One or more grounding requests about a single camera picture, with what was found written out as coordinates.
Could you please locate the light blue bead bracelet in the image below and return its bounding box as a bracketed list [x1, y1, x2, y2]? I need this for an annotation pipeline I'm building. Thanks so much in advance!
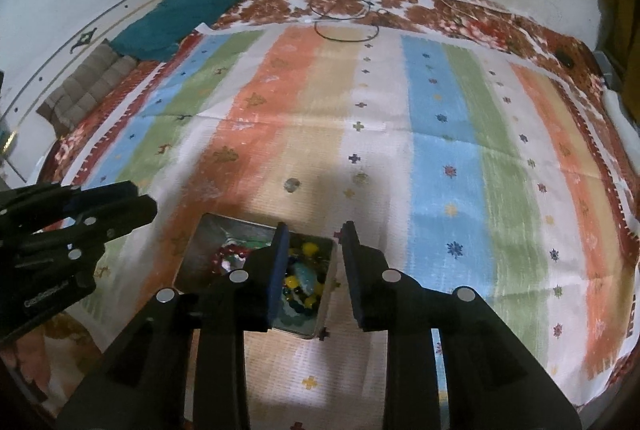
[287, 260, 326, 302]

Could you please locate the green bangle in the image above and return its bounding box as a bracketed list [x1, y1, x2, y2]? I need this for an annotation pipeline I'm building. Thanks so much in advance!
[227, 235, 274, 252]

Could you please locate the silver metal tin box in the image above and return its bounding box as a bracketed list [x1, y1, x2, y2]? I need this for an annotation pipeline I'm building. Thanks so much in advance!
[172, 211, 336, 340]

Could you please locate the dark red bead bracelet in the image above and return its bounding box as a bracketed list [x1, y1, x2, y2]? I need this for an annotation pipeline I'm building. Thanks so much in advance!
[212, 244, 254, 277]

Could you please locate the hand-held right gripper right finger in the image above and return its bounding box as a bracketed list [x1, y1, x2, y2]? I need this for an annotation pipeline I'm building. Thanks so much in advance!
[340, 220, 583, 430]

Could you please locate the yellow hanging garment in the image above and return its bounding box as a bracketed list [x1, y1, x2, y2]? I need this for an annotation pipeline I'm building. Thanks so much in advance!
[597, 0, 640, 61]

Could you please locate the white headboard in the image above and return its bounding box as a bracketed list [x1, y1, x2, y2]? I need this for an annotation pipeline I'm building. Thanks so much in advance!
[0, 0, 183, 185]

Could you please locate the brown checkered cushion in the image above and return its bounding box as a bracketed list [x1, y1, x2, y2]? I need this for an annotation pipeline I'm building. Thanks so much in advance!
[37, 39, 139, 141]

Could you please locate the multicolour bead bracelet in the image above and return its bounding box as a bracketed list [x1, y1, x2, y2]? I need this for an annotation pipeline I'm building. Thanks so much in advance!
[280, 234, 329, 317]

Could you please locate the striped pastel cloth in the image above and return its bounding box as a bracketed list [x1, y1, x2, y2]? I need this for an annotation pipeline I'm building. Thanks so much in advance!
[60, 23, 640, 430]

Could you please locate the grey metal frame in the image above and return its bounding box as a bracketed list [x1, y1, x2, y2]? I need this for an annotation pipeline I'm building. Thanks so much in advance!
[594, 52, 622, 87]

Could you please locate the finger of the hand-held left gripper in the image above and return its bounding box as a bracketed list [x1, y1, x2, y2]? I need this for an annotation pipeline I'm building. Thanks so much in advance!
[0, 181, 139, 217]
[0, 194, 159, 267]

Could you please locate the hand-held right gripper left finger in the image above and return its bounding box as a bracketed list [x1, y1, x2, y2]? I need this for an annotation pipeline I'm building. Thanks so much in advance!
[56, 223, 291, 430]

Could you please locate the teal pillow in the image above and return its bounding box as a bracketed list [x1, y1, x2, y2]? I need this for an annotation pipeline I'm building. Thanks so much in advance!
[110, 0, 265, 61]

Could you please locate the white bolster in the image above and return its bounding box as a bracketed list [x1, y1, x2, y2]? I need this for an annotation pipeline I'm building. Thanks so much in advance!
[602, 88, 640, 146]

